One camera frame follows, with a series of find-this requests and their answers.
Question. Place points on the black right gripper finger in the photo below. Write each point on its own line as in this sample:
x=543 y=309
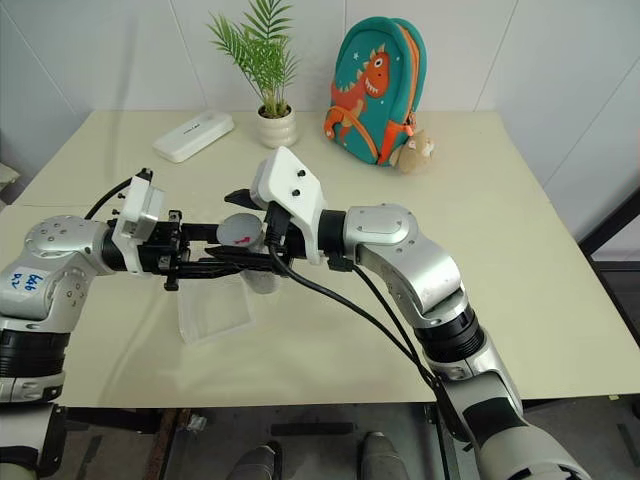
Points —
x=242 y=197
x=250 y=259

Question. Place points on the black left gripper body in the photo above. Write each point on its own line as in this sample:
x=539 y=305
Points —
x=167 y=237

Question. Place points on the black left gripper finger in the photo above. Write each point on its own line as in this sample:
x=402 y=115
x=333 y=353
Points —
x=200 y=232
x=210 y=274

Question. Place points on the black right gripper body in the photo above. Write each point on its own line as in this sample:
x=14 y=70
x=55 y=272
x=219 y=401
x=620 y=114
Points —
x=292 y=240

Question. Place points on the clear plastic jar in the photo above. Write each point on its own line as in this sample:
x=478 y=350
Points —
x=262 y=282

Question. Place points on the grey jar lid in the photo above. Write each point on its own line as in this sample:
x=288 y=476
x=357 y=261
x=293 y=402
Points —
x=240 y=229

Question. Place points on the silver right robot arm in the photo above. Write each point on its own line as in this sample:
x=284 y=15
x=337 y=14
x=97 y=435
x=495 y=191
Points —
x=425 y=270

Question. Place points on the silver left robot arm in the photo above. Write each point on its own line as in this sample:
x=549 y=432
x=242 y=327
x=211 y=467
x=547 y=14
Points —
x=55 y=270

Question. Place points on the clear plastic box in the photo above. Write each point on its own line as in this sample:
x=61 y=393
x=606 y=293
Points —
x=215 y=312

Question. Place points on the white ribbed plant pot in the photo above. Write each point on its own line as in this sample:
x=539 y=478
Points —
x=276 y=127

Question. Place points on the flat white case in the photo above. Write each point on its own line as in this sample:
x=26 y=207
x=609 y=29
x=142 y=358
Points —
x=192 y=136

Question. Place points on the green palm plant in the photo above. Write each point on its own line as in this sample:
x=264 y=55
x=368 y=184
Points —
x=260 y=50

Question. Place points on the beige plush toy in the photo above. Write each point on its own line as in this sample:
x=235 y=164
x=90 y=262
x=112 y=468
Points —
x=417 y=152

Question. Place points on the teal dinosaur backpack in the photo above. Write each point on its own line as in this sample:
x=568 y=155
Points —
x=375 y=90

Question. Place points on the black bar under table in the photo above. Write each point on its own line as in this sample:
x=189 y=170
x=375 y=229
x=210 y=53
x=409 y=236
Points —
x=311 y=428

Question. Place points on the dark rounded grey shape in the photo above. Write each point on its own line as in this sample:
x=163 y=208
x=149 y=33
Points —
x=380 y=457
x=257 y=462

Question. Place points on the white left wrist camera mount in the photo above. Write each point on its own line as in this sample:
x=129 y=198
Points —
x=142 y=205

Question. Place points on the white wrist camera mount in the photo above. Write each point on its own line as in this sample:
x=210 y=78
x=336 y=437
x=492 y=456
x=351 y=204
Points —
x=292 y=185
x=142 y=205

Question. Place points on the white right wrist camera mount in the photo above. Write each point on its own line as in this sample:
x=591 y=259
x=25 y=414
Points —
x=292 y=185

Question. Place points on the black metal frame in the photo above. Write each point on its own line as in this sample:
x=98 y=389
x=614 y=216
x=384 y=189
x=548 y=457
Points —
x=612 y=235

